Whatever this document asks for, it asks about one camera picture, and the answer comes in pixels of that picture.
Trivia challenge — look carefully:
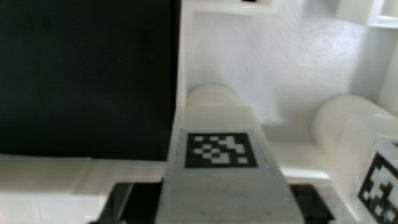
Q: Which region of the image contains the white chair leg block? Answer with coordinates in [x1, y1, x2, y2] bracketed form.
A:
[154, 84, 304, 224]

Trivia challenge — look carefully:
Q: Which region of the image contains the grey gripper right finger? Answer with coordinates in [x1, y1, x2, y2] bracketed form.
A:
[289, 184, 334, 224]

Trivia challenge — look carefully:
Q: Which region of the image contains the white chair leg with tag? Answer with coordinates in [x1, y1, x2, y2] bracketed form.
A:
[312, 95, 398, 224]

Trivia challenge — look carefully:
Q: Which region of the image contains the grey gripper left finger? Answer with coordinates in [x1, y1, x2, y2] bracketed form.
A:
[89, 183, 160, 224]

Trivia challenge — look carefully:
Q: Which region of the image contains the white chair seat part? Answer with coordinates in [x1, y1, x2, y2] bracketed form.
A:
[177, 0, 398, 181]

